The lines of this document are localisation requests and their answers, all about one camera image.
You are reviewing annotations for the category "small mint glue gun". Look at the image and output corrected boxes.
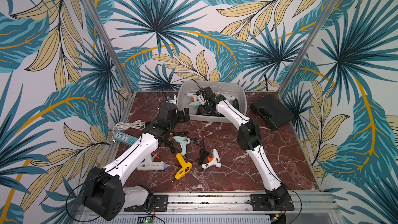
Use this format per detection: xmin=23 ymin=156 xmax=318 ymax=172
xmin=189 ymin=100 xmax=202 ymax=107

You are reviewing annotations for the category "white orange trigger glue gun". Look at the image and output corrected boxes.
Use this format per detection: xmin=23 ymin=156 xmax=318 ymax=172
xmin=186 ymin=93 xmax=199 ymax=102

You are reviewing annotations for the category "white pink glue gun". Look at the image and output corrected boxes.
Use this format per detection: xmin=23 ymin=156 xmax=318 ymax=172
xmin=218 ymin=92 xmax=236 ymax=102

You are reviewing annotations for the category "black orange glue gun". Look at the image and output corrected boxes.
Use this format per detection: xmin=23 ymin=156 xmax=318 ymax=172
xmin=232 ymin=99 xmax=239 ymax=111

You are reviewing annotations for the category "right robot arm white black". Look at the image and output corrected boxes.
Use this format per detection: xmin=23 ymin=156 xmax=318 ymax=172
xmin=198 ymin=94 xmax=294 ymax=211

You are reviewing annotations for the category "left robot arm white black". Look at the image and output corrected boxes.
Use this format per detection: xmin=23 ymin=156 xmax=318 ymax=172
xmin=81 ymin=102 xmax=190 ymax=221

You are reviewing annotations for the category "grey plastic storage box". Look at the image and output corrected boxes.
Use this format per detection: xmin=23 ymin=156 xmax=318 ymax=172
xmin=177 ymin=80 xmax=249 ymax=127

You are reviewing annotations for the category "mint green glue gun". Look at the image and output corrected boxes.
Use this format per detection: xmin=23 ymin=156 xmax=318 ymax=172
xmin=173 ymin=136 xmax=190 ymax=158

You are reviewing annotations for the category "yellow black glue gun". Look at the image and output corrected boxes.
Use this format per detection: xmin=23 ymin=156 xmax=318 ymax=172
xmin=172 ymin=153 xmax=192 ymax=182

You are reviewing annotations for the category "small white orange glue gun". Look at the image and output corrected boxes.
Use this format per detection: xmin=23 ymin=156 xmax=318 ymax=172
xmin=202 ymin=149 xmax=222 ymax=170

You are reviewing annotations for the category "large white blue glue gun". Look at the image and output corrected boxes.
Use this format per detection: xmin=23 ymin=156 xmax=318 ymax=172
xmin=137 ymin=152 xmax=169 ymax=171

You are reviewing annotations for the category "black tool case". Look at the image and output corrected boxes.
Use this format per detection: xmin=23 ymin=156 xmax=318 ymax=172
xmin=250 ymin=95 xmax=294 ymax=131

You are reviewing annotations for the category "teal power strip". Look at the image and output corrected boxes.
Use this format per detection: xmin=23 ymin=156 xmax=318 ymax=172
xmin=112 ymin=131 xmax=138 ymax=146

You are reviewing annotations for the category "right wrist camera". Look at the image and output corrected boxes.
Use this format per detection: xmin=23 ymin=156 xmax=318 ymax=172
xmin=201 ymin=87 xmax=216 ymax=101

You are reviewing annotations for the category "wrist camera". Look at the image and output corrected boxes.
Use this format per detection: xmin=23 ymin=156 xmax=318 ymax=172
xmin=201 ymin=87 xmax=216 ymax=101
xmin=166 ymin=94 xmax=177 ymax=105

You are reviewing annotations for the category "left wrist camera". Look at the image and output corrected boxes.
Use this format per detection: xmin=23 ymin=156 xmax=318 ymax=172
xmin=166 ymin=94 xmax=177 ymax=105

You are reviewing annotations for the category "white coiled power cable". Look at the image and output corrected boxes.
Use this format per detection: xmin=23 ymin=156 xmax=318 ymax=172
xmin=111 ymin=119 xmax=147 ymax=133

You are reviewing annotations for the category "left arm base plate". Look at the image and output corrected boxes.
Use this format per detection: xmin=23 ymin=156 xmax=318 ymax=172
xmin=124 ymin=195 xmax=169 ymax=213

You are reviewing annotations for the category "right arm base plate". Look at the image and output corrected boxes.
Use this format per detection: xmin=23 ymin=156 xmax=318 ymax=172
xmin=248 ymin=194 xmax=295 ymax=212

